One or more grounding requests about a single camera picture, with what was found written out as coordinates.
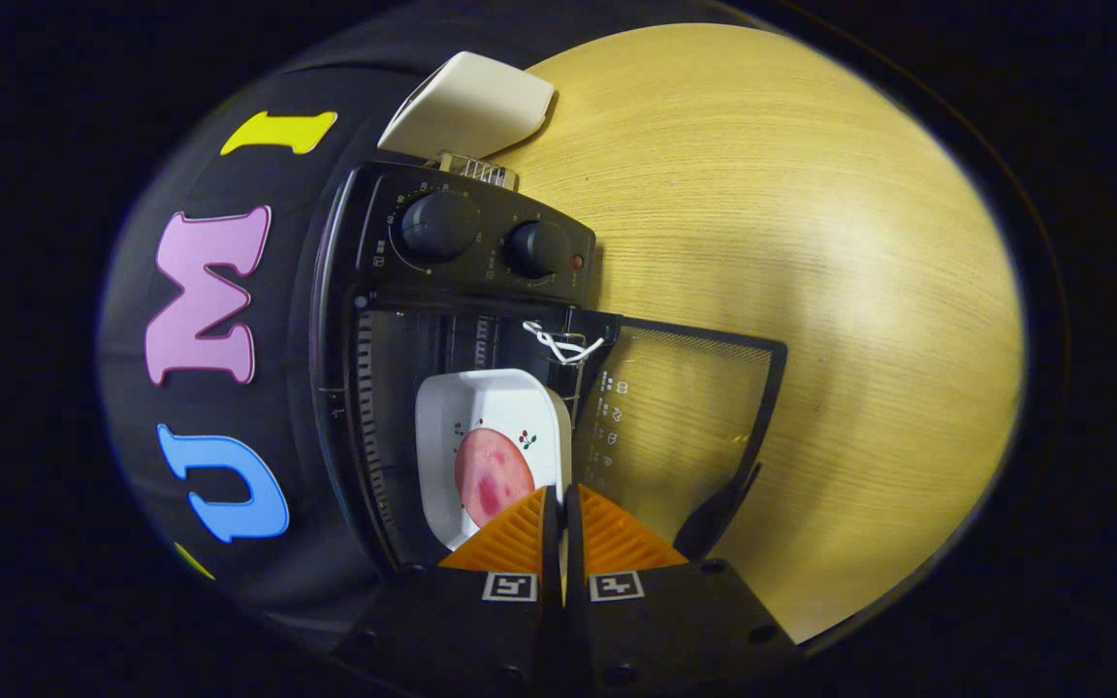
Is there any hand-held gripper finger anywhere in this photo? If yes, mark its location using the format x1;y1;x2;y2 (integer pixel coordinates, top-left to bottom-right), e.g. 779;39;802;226
563;483;802;691
335;485;564;689

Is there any pink ham slice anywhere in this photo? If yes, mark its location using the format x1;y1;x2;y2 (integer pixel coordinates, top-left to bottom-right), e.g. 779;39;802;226
454;428;536;527

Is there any white square plate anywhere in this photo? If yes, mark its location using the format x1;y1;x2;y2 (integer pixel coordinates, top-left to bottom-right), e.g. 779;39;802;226
415;368;574;552

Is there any black toaster oven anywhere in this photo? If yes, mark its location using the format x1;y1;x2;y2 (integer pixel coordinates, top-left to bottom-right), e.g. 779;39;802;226
311;160;789;573

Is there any white toaster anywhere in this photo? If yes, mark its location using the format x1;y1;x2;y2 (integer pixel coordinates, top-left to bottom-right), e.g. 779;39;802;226
377;51;557;161

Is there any clear glass utensil holder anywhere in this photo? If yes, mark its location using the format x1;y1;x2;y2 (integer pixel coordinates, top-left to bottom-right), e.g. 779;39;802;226
437;150;521;190

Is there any black backdrop cloth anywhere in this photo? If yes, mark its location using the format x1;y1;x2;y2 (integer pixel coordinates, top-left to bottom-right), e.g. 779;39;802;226
96;19;559;631

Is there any white string tie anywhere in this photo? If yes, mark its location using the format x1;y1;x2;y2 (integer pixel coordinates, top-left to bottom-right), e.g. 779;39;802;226
523;320;606;365

